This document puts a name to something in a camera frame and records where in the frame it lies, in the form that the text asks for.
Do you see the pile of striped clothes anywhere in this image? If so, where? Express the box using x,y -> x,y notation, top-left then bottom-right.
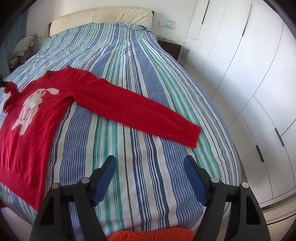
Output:
11,34 -> 39,60

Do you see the white wardrobe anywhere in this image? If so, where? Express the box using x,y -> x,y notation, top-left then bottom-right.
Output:
180,1 -> 295,207

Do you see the red sweater with white rabbit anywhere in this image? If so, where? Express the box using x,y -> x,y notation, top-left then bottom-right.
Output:
1,66 -> 201,210

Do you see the orange fluffy garment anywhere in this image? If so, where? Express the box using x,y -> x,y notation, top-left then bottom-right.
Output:
107,227 -> 195,241

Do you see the dark bedside table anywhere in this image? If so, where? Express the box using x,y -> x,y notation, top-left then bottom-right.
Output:
157,37 -> 182,61

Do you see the striped blue green bedspread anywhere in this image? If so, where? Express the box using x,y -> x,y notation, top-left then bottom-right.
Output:
1,23 -> 241,235

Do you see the cream padded headboard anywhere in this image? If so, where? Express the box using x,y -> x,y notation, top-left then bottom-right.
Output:
48,6 -> 154,37

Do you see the white wall socket plate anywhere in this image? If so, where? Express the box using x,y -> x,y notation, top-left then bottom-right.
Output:
159,20 -> 175,29

